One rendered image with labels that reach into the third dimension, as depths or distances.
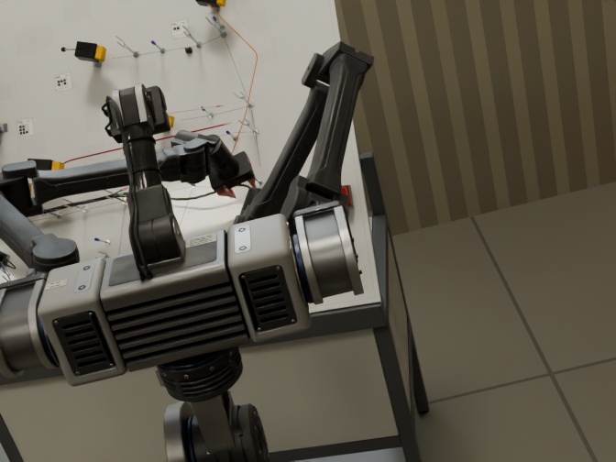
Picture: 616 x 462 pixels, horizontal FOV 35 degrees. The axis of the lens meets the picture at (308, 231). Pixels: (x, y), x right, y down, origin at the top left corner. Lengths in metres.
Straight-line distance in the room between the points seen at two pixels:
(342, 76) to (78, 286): 0.66
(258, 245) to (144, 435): 1.48
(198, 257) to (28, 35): 1.51
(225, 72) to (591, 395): 1.66
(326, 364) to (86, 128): 0.92
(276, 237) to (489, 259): 2.79
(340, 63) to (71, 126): 1.09
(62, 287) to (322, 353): 1.19
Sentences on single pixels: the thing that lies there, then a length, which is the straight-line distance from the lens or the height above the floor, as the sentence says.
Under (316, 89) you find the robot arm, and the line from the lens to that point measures 1.98.
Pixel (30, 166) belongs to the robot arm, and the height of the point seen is 1.52.
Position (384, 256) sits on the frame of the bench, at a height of 0.80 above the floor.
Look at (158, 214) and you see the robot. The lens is 1.50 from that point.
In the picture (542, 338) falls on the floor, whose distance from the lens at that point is 3.73.
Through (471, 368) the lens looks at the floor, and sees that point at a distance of 3.64.
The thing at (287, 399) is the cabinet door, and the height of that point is 0.58.
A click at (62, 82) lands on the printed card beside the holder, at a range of 2.82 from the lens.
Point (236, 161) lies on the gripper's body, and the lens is 2.28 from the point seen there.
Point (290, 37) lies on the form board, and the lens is 2.65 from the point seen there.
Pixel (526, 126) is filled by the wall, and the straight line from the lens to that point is 4.45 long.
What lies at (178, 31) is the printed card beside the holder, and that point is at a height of 1.52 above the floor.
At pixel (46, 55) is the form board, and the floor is 1.53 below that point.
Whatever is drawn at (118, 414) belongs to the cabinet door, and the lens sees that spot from 2.86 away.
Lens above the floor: 2.22
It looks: 28 degrees down
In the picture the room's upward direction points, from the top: 15 degrees counter-clockwise
